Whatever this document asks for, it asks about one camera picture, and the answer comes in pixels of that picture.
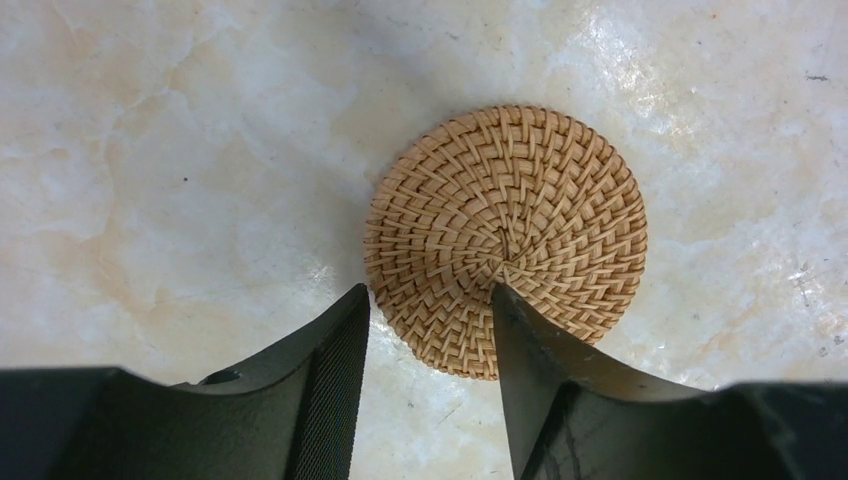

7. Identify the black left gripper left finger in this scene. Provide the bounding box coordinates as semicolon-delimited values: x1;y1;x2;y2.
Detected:
1;284;370;479

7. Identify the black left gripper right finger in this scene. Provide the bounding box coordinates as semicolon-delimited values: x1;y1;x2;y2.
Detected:
491;284;847;479

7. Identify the woven rattan coaster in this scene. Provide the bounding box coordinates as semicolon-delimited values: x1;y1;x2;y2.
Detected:
363;105;648;380

